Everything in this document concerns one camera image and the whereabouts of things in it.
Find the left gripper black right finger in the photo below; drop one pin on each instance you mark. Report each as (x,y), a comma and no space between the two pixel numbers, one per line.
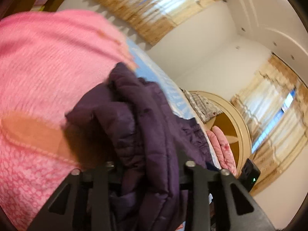
(218,198)

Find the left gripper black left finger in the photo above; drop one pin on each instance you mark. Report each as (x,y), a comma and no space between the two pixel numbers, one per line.
(81,202)

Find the purple padded hooded jacket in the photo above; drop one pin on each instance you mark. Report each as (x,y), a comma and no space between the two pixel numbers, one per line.
(137,129)

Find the pink folded quilt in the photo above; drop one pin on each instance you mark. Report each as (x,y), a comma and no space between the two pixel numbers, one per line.
(222,149)

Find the cream wooden headboard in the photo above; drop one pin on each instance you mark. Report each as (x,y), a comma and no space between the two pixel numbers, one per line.
(234,128)

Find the grey patterned pillow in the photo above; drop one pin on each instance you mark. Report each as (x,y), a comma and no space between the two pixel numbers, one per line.
(205,109)

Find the beige side window curtain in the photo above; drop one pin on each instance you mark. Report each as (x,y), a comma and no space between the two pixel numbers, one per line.
(274,108)

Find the pink knitted blanket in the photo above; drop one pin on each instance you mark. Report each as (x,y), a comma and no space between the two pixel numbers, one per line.
(48,62)

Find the beige patterned window curtain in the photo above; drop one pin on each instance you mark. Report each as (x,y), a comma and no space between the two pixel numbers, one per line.
(153,19)

